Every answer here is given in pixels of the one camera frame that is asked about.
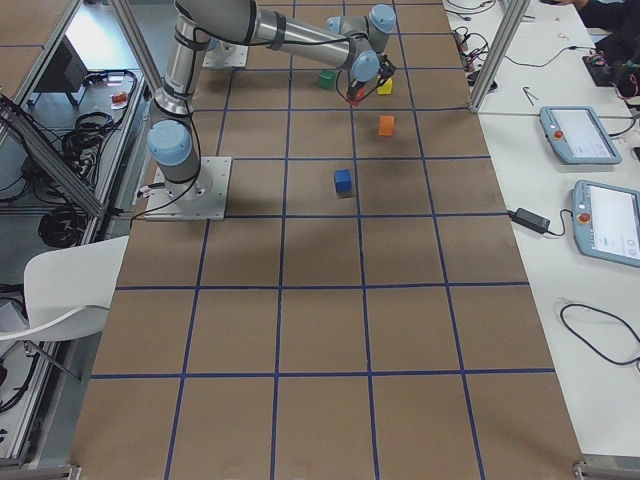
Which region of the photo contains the aluminium frame post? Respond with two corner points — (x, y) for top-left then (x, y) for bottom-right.
(468, 0), (530, 114)

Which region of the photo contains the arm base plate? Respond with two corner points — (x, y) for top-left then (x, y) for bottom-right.
(144, 157), (232, 221)
(202, 45), (249, 70)

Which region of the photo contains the lower teach pendant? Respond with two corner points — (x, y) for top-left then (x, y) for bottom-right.
(571, 180), (639, 268)

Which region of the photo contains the black cable bundle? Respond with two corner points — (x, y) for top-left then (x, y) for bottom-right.
(62, 112), (115, 174)

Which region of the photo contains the white chair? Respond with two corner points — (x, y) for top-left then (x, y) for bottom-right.
(1, 236), (129, 342)

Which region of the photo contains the teach pendant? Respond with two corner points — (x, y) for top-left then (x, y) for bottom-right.
(539, 106), (622, 165)
(571, 180), (639, 268)

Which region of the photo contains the upper teach pendant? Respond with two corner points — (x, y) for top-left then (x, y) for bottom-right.
(539, 106), (622, 165)

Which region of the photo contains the blue block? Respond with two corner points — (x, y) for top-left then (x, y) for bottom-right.
(333, 169), (353, 195)

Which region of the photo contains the black loose cable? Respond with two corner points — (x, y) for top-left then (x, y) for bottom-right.
(559, 302), (640, 366)

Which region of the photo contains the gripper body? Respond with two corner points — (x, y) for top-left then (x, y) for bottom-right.
(368, 53), (397, 84)

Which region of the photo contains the yellow block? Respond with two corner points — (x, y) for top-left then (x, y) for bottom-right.
(376, 78), (393, 96)

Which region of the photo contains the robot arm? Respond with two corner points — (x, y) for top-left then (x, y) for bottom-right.
(207, 39), (236, 56)
(147, 1), (396, 201)

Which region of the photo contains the red block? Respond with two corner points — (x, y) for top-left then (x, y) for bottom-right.
(347, 88), (366, 106)

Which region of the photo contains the black monitor box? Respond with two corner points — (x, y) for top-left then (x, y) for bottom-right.
(34, 36), (89, 107)

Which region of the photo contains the orange block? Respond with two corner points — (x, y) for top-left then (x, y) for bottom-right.
(378, 115), (395, 137)

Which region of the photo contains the black power adapter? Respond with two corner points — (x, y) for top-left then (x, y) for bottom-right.
(508, 208), (550, 234)

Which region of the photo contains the green block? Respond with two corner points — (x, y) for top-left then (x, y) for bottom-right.
(318, 70), (336, 90)

